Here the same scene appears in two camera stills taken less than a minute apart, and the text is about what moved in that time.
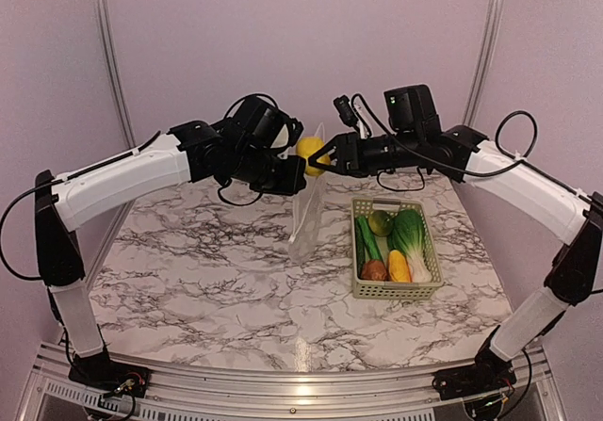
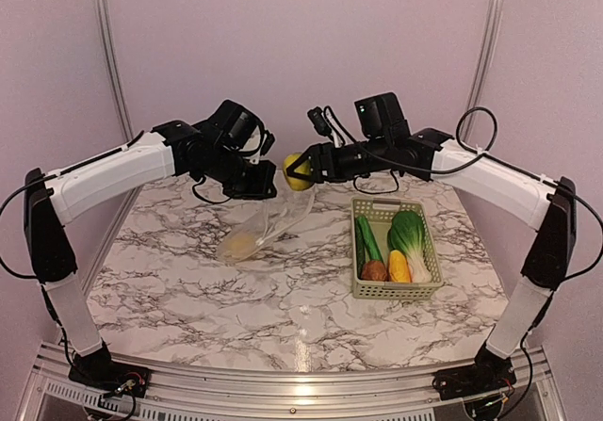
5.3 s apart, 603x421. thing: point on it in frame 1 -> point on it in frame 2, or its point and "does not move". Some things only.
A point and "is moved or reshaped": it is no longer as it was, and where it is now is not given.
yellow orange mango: x=399 y=268 does not move
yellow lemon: x=308 y=145 -> x=240 y=245
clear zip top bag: x=308 y=212 -> x=253 y=230
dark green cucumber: x=359 y=247 does not move
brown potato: x=374 y=270 does not move
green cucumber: x=368 y=237 does not move
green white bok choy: x=407 y=235 does not move
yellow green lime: x=381 y=223 is moved or reshaped
